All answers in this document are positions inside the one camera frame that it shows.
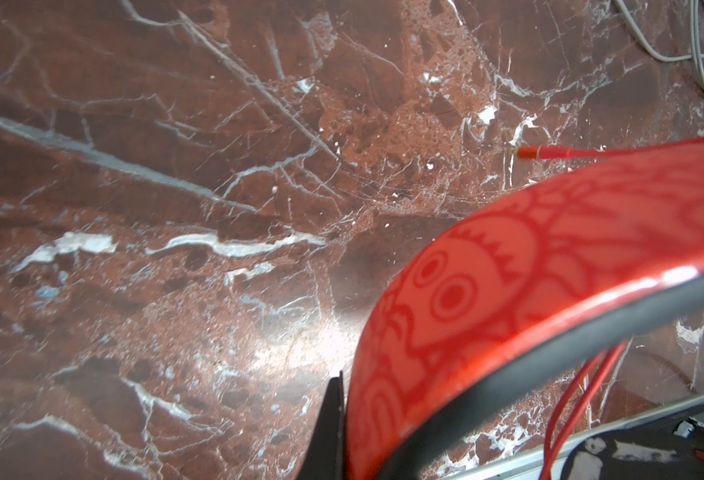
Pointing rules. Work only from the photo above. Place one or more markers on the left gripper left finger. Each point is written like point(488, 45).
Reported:
point(325, 456)

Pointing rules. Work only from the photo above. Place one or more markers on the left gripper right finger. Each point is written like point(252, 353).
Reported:
point(668, 448)

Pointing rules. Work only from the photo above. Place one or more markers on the red black headphones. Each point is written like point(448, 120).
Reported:
point(519, 292)

